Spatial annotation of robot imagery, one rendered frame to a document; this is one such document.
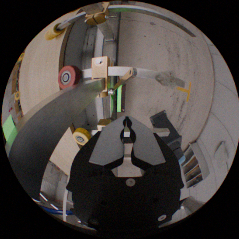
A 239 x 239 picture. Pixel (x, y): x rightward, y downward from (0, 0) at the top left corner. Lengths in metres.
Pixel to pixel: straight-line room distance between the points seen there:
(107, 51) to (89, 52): 0.16
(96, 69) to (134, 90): 0.94
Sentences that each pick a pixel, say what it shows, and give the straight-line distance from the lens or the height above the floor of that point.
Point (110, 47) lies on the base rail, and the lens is 0.44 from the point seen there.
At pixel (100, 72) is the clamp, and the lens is 0.25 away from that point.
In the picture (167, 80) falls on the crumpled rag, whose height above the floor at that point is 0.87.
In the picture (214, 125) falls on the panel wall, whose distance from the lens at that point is 2.76.
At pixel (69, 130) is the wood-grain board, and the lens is 0.36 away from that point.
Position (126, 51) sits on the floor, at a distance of 1.16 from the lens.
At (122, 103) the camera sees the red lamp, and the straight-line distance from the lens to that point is 0.44.
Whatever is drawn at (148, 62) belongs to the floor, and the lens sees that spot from 1.18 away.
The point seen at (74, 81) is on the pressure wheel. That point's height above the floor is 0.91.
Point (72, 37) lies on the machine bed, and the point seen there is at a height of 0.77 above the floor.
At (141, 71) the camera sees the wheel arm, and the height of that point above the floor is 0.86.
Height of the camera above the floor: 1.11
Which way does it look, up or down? 57 degrees down
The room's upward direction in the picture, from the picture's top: 177 degrees counter-clockwise
